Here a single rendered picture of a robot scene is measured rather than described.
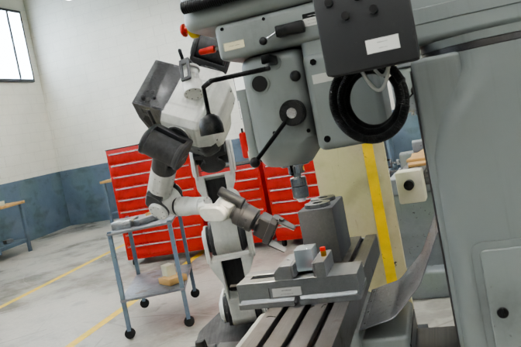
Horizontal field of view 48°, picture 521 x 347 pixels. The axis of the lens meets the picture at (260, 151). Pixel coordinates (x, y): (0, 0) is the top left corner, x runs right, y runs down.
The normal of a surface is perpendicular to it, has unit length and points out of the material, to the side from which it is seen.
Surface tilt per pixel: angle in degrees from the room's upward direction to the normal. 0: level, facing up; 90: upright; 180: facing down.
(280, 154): 117
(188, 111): 57
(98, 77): 90
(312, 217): 90
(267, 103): 90
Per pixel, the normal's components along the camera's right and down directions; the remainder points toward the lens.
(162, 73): -0.10, -0.48
